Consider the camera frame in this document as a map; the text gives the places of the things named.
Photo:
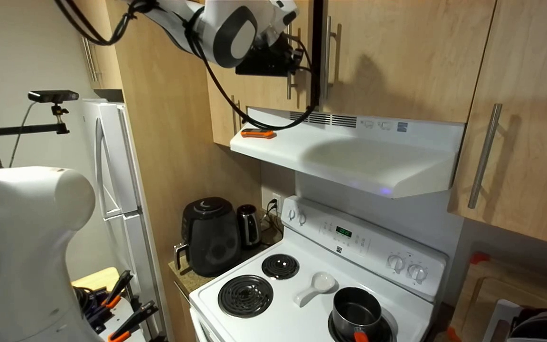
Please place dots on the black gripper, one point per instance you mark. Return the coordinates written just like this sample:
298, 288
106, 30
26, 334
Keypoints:
277, 60

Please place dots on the wooden cabinet door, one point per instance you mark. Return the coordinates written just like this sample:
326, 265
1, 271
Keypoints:
404, 58
292, 94

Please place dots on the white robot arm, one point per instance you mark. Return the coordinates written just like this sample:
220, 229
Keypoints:
43, 208

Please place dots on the far right wooden cabinet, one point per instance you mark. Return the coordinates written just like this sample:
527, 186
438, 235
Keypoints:
503, 170

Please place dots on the orange black timer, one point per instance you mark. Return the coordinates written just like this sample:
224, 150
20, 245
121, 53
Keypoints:
258, 134

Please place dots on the white range hood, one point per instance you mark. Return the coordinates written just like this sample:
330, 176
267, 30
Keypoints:
385, 157

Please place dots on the black air fryer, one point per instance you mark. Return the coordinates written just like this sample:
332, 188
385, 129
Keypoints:
210, 237

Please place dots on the white spoon rest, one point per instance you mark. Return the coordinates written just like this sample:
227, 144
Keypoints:
322, 284

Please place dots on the white electric stove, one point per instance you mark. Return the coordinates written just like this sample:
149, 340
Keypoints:
286, 294

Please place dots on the white refrigerator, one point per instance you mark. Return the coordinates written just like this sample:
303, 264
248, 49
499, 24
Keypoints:
119, 191

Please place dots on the wooden cutting board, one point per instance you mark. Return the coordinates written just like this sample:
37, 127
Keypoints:
501, 303

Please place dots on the black camera on stand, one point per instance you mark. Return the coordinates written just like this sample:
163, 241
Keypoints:
56, 98

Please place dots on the grey pot orange handle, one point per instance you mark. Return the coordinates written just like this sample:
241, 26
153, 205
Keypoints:
356, 313

